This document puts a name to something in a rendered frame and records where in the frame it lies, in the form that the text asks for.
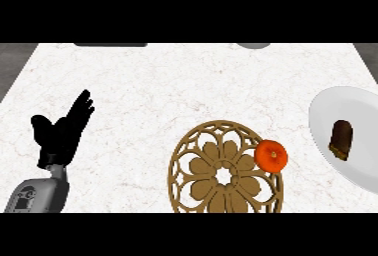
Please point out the dark brown chocolate-coated bar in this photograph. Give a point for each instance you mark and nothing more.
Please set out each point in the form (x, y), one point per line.
(342, 139)

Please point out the pale grey rounded object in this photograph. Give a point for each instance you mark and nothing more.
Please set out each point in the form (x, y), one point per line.
(253, 45)

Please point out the brown openwork round placemat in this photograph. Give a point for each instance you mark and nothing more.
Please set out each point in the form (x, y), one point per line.
(222, 173)

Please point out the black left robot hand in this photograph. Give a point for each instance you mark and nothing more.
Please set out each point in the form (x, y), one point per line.
(62, 136)

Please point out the white round plate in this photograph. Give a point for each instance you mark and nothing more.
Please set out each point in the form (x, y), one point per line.
(352, 133)

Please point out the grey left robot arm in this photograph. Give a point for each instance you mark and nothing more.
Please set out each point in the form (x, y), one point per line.
(41, 194)

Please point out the orange sweet potato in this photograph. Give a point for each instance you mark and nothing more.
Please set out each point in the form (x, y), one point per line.
(271, 156)

